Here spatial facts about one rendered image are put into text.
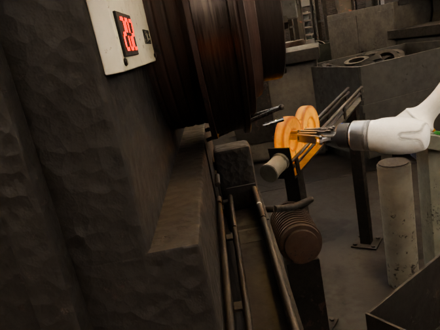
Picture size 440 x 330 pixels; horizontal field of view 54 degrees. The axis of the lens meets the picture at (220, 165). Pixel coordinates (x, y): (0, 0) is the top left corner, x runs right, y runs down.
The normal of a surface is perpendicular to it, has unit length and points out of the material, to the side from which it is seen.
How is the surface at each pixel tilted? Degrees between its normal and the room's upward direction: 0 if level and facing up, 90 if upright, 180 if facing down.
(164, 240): 0
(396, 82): 90
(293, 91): 90
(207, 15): 91
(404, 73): 90
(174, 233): 0
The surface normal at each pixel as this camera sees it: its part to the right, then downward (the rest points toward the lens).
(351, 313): -0.19, -0.94
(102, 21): 0.03, 0.27
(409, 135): -0.43, 0.06
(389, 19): -0.91, 0.27
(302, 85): -0.22, 0.31
